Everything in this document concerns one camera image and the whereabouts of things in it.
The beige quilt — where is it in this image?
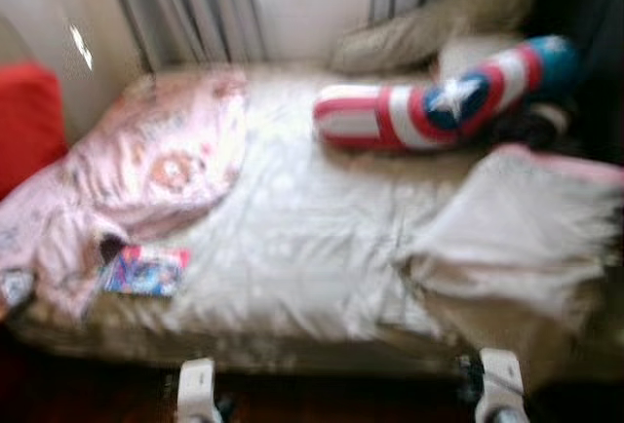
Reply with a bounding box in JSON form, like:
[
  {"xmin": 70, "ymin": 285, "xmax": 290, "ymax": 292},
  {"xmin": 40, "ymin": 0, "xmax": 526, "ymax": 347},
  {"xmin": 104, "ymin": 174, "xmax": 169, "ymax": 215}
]
[{"xmin": 395, "ymin": 145, "xmax": 624, "ymax": 390}]

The pink cartoon print blanket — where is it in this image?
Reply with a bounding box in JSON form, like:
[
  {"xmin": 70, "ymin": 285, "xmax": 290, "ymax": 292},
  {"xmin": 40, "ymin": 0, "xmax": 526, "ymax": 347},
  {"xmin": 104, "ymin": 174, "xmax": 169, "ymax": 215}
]
[{"xmin": 0, "ymin": 67, "xmax": 250, "ymax": 322}]

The colourful comic book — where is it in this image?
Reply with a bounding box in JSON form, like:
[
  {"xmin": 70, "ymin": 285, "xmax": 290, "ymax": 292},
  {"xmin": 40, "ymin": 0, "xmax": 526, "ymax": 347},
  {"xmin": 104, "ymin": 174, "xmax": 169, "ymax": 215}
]
[{"xmin": 100, "ymin": 245, "xmax": 191, "ymax": 297}]

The red white striped star pillow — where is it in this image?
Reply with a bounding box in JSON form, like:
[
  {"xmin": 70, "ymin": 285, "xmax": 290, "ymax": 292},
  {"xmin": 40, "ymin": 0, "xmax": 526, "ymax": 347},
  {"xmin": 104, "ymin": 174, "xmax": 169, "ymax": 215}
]
[{"xmin": 314, "ymin": 35, "xmax": 581, "ymax": 151}]

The long red cushion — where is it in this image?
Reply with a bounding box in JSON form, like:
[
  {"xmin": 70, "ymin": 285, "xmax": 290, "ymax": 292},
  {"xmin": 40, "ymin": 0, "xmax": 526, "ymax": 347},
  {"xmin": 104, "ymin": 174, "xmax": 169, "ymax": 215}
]
[{"xmin": 0, "ymin": 62, "xmax": 67, "ymax": 200}]

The beige pillow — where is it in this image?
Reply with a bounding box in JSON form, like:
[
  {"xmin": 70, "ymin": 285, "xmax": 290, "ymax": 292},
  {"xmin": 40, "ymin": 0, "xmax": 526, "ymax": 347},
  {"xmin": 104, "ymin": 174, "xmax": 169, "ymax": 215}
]
[{"xmin": 330, "ymin": 0, "xmax": 532, "ymax": 75}]

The dark tall furniture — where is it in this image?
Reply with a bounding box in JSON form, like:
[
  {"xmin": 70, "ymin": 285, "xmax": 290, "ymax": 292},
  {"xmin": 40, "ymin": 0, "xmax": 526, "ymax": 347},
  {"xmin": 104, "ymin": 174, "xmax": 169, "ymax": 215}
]
[{"xmin": 531, "ymin": 0, "xmax": 624, "ymax": 166}]

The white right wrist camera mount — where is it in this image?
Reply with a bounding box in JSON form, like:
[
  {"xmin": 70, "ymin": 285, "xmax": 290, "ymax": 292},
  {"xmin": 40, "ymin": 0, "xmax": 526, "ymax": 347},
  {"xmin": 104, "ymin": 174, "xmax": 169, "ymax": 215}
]
[{"xmin": 475, "ymin": 348, "xmax": 530, "ymax": 423}]

